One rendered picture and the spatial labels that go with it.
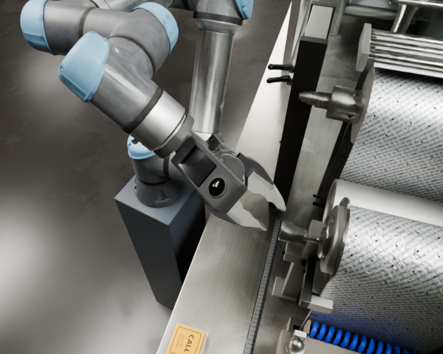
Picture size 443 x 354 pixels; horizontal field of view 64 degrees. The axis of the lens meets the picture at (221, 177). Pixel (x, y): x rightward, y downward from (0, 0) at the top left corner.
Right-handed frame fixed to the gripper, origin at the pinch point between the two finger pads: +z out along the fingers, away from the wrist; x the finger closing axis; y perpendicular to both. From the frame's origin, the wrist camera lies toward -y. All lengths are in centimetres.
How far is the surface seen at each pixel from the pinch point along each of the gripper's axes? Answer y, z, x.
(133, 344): 86, 50, 99
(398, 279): -8.8, 17.7, -6.1
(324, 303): -0.2, 20.4, 5.9
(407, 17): 45, 17, -59
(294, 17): 88, 5, -51
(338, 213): -0.4, 8.3, -7.4
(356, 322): 0.6, 30.4, 5.4
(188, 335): 16.8, 16.9, 35.5
